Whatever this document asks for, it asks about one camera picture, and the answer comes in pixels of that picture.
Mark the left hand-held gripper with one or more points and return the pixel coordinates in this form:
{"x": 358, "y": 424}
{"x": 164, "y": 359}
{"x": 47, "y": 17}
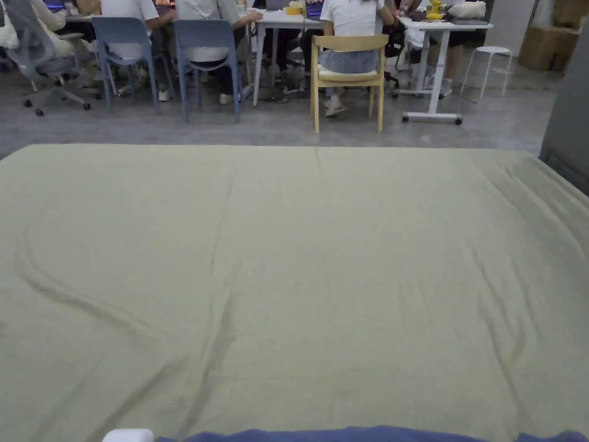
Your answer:
{"x": 127, "y": 436}

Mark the bed with pale green sheet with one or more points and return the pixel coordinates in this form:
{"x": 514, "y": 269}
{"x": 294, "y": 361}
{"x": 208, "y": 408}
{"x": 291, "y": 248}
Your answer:
{"x": 294, "y": 285}

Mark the dark blue shirt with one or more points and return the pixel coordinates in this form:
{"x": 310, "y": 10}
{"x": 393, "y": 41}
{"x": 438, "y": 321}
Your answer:
{"x": 349, "y": 435}

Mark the white desk on castors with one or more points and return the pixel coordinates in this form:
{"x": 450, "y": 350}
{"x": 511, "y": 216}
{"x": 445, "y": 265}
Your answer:
{"x": 437, "y": 27}

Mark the brown cardboard carton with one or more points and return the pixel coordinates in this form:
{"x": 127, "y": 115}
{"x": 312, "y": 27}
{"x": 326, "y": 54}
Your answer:
{"x": 547, "y": 43}

